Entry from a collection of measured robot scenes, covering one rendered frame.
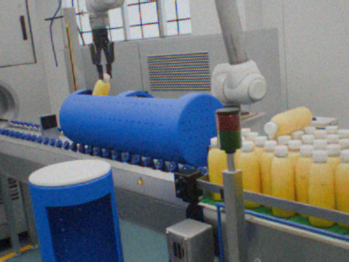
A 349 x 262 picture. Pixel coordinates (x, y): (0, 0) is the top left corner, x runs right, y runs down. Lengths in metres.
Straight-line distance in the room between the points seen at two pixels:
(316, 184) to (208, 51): 2.43
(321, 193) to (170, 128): 0.63
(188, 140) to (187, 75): 2.08
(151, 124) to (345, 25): 2.97
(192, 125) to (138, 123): 0.24
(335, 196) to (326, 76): 3.26
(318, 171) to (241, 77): 1.02
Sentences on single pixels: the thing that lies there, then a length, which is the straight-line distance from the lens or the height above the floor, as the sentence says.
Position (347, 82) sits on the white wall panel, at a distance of 4.49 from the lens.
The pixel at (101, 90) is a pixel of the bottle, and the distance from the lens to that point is 2.22.
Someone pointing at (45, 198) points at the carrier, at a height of 0.99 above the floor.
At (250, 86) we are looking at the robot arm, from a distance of 2.20.
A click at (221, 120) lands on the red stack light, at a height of 1.24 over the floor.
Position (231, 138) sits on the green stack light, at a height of 1.19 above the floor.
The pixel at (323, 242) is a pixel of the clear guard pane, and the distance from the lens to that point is 1.22.
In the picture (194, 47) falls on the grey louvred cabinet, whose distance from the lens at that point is 3.69.
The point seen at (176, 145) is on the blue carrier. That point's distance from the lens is 1.68.
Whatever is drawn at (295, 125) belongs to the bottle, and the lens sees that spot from 1.55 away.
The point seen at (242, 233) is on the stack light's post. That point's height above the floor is 0.93.
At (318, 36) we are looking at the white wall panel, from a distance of 4.56.
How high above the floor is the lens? 1.45
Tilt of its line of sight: 12 degrees down
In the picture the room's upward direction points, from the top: 6 degrees counter-clockwise
